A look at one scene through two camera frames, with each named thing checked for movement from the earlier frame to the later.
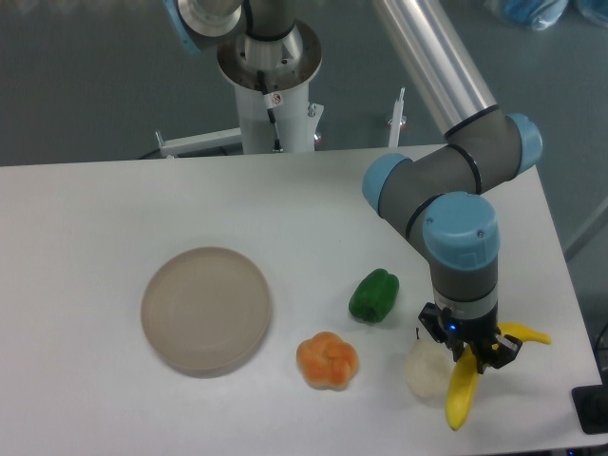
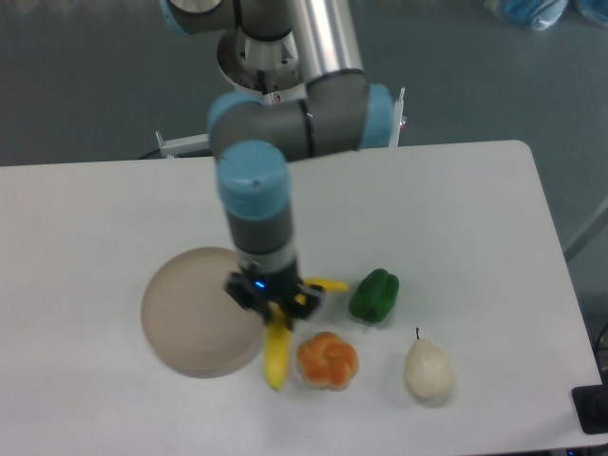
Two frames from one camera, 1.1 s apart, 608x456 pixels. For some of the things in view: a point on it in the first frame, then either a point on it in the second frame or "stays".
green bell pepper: [373, 295] stays
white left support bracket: [170, 149] stays
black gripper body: [471, 330] → [271, 287]
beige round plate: [205, 312] stays
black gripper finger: [503, 350] → [301, 301]
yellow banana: [463, 387] → [277, 340]
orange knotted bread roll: [328, 362] stays
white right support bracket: [396, 120] stays
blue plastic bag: [543, 14] stays
